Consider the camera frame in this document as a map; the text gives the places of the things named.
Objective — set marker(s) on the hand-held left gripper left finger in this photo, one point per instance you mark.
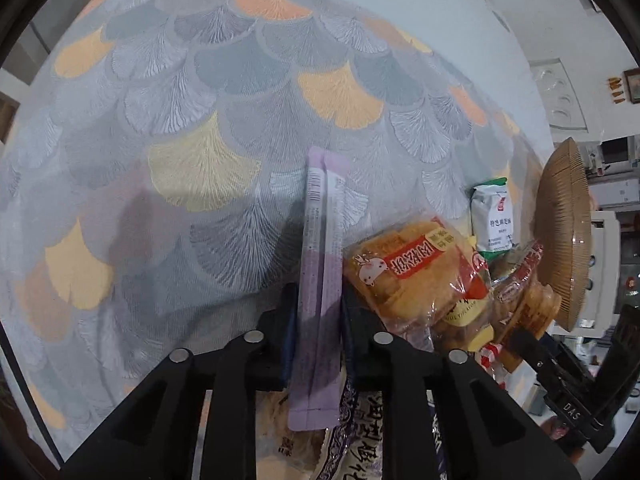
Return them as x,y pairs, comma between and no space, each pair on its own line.
280,345

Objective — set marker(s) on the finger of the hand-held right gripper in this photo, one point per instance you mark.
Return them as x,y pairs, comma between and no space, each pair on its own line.
532,350

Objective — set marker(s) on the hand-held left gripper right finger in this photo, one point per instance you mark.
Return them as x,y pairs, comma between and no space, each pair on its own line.
357,350

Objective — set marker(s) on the red white striped packet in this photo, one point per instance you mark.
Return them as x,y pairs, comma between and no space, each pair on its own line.
487,356

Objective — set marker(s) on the purple stick packet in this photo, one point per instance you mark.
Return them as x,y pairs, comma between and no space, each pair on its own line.
320,260

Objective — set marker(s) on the brown woven basket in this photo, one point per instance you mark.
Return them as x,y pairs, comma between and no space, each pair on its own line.
562,230

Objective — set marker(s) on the white green snack packet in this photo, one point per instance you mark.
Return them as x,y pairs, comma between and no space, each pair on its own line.
492,220

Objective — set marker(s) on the tan snack packet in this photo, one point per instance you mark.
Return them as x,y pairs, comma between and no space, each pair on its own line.
280,425

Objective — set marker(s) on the clear red print packet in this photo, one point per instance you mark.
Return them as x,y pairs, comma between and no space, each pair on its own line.
517,270

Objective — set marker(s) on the orange bread packet red label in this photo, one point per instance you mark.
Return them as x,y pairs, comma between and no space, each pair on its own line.
400,280

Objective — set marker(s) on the blue white patterned packet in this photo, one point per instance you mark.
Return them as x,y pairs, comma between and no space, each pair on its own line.
370,440

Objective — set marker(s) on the white microwave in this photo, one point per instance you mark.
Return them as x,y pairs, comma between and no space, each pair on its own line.
620,152

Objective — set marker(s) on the white chair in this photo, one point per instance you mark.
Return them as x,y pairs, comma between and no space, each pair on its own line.
560,90

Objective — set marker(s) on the small framed flower picture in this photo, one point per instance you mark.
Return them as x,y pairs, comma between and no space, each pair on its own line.
632,85

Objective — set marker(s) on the orange wall ornaments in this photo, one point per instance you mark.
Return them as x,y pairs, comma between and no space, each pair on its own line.
615,92

